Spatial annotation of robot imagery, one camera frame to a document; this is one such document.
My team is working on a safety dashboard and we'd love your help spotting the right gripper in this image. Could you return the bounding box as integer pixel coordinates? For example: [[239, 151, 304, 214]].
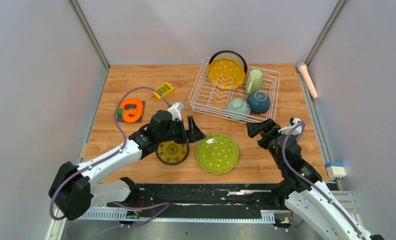
[[245, 118, 284, 170]]

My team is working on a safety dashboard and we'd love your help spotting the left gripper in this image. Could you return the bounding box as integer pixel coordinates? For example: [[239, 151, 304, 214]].
[[158, 115, 207, 144]]

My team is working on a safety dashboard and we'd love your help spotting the green dotted plate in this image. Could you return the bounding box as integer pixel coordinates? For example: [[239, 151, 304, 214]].
[[195, 133, 240, 175]]

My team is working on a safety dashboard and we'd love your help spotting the yellow patterned black-rimmed plate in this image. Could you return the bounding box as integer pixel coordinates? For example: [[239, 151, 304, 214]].
[[156, 141, 189, 166]]

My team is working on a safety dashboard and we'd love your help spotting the yellow dotted plate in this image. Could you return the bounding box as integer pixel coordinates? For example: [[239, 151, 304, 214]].
[[207, 57, 246, 90]]

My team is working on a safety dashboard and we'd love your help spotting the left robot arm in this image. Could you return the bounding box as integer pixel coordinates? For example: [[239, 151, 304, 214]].
[[48, 103, 206, 221]]

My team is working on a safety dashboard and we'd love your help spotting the dark blue bowl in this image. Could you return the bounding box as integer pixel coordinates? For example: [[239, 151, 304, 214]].
[[246, 90, 271, 114]]

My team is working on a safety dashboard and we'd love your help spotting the light teal bowl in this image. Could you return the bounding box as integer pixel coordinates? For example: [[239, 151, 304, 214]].
[[225, 97, 251, 121]]

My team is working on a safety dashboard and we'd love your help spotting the purple metronome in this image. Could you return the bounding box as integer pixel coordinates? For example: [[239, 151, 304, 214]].
[[295, 121, 306, 142]]

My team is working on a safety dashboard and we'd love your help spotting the light green mug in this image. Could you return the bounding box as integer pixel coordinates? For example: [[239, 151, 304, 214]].
[[245, 69, 263, 94]]

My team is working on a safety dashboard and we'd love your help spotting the yellow toy brick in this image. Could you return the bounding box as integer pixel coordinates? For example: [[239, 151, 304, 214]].
[[152, 81, 175, 101]]

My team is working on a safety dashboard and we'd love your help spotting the orange toy on grey base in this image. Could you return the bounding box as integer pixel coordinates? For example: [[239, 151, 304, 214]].
[[116, 98, 146, 123]]

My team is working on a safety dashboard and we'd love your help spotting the brown-rimmed white plate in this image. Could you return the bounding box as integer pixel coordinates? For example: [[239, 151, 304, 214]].
[[209, 50, 248, 73]]

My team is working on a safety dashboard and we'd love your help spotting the blue and white toy brick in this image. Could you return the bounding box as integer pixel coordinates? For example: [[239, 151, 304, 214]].
[[324, 162, 347, 179]]

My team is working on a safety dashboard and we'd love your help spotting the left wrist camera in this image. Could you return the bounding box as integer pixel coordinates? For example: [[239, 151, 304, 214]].
[[167, 102, 185, 121]]

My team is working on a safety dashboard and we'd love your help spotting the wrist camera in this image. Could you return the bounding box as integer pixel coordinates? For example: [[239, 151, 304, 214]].
[[167, 102, 185, 121], [278, 117, 302, 136]]

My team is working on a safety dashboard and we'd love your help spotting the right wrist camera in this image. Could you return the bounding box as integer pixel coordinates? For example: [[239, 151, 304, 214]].
[[278, 117, 302, 136]]

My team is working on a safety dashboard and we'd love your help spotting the white wire dish rack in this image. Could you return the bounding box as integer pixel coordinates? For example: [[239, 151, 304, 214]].
[[188, 57, 281, 124]]

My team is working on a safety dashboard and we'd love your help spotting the beige cylinder handle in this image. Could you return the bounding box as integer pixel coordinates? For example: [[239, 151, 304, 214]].
[[297, 62, 319, 99]]

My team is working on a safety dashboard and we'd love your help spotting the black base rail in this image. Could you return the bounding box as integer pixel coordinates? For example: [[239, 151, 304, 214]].
[[121, 183, 294, 220]]

